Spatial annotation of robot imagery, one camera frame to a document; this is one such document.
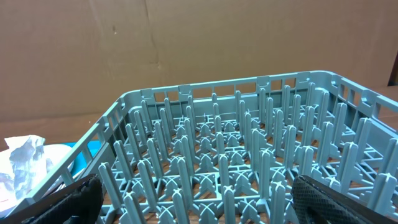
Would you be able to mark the crumpled white napkin right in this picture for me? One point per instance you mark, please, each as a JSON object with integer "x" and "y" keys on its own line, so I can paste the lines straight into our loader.
{"x": 28, "y": 162}

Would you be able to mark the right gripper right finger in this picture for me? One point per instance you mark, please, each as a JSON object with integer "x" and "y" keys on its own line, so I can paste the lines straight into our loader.
{"x": 315, "y": 203}

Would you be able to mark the pink plate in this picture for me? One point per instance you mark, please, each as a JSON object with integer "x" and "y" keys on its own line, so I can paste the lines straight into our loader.
{"x": 53, "y": 153}

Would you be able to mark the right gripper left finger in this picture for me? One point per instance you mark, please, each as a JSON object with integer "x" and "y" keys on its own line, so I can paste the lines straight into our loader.
{"x": 79, "y": 202}

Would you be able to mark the grey dishwasher rack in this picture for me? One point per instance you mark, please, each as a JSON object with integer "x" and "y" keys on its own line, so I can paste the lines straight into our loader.
{"x": 229, "y": 151}

